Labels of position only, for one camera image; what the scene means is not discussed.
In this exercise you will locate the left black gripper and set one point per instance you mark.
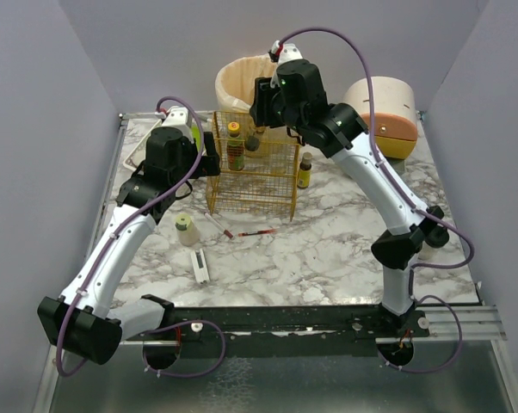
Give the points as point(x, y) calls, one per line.
point(212, 156)

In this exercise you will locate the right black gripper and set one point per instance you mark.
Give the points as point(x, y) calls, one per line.
point(261, 101)

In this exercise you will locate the red sauce bottle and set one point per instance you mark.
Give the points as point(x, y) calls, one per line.
point(235, 147)

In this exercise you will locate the gold spice jar black cap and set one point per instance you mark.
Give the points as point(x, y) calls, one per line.
point(254, 138)

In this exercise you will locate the green fried egg plate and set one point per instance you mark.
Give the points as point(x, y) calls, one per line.
point(196, 134)

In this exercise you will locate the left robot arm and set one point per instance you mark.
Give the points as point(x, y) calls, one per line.
point(81, 321)

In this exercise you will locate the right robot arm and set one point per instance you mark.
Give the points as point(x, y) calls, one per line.
point(294, 97)

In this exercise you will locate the bin with plastic bag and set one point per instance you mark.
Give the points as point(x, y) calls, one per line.
point(234, 88)

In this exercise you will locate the white red marker pen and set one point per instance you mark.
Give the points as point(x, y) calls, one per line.
point(219, 226)

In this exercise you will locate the white plastic basket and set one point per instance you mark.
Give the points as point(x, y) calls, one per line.
point(136, 156)

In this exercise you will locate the clear shaker green lid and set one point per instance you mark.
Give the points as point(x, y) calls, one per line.
point(187, 232)

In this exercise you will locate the red filled tube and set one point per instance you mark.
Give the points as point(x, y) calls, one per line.
point(256, 233)

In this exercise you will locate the small yellow label bottle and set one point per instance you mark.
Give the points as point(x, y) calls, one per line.
point(303, 180)

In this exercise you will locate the white rectangular case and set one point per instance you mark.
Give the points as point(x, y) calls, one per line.
point(200, 267)

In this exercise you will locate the round drawer organizer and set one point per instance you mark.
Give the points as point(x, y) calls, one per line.
point(395, 120)

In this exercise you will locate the white bottle black lid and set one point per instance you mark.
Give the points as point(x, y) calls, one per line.
point(436, 240)

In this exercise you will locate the gold wire rack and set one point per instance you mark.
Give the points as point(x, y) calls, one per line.
point(266, 186)

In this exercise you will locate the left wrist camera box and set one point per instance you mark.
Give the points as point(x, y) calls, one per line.
point(179, 119)

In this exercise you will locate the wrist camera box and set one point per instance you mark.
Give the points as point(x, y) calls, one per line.
point(280, 53)
point(179, 119)

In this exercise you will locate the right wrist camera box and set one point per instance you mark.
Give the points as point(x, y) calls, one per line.
point(280, 53)

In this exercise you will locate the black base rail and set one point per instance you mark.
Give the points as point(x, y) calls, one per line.
point(283, 331)

